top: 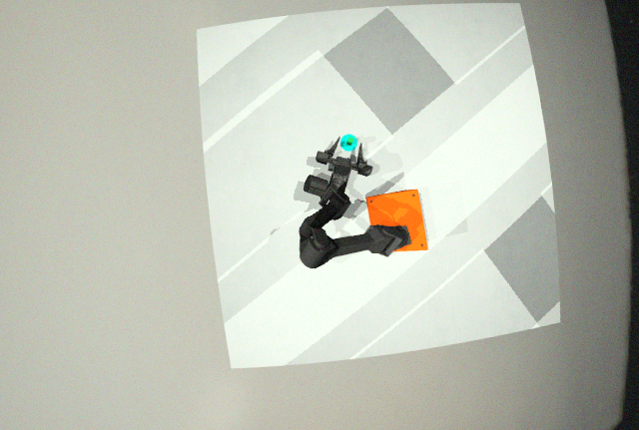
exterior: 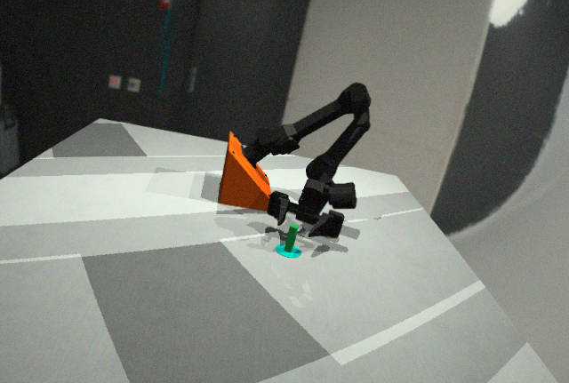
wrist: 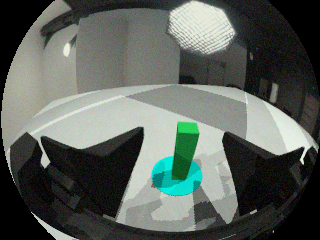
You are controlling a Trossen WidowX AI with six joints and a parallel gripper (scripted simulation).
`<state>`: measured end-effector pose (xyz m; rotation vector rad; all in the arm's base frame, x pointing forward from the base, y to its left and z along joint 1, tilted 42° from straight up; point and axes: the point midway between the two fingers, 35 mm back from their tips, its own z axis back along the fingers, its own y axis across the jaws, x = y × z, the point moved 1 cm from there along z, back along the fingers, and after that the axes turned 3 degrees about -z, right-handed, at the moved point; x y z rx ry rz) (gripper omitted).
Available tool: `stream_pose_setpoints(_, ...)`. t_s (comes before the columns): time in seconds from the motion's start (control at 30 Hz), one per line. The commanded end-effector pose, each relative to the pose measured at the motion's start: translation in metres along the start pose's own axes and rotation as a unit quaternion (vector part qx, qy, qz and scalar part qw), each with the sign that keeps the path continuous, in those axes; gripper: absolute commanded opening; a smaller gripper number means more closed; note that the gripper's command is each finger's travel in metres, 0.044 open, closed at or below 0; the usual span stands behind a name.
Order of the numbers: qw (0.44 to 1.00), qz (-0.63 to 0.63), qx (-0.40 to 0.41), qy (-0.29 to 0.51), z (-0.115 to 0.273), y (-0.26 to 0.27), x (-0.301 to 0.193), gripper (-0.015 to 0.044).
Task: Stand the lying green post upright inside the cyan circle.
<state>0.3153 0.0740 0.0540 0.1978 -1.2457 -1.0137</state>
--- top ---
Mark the cyan circle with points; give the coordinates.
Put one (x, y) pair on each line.
(344, 141)

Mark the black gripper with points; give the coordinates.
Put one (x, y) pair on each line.
(361, 166)

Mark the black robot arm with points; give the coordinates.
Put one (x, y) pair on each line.
(317, 248)

